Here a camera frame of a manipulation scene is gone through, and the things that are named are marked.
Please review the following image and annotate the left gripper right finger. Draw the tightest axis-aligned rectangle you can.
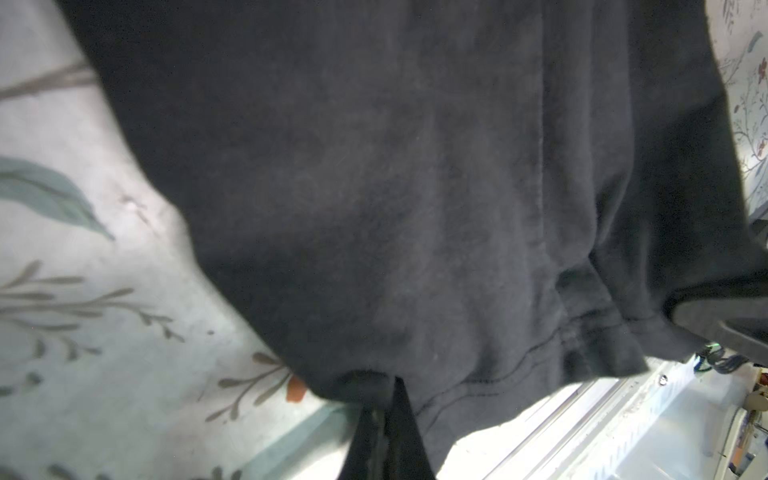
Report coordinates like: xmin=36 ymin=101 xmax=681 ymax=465
xmin=383 ymin=378 xmax=435 ymax=480

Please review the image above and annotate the floral patterned table mat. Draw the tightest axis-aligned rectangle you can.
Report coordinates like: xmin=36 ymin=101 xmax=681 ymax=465
xmin=1 ymin=1 xmax=767 ymax=479

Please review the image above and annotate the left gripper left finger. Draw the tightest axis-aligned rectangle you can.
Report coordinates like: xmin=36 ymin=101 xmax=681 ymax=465
xmin=337 ymin=410 xmax=384 ymax=480

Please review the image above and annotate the black t shirt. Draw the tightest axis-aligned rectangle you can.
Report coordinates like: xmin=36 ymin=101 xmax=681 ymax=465
xmin=60 ymin=1 xmax=767 ymax=474

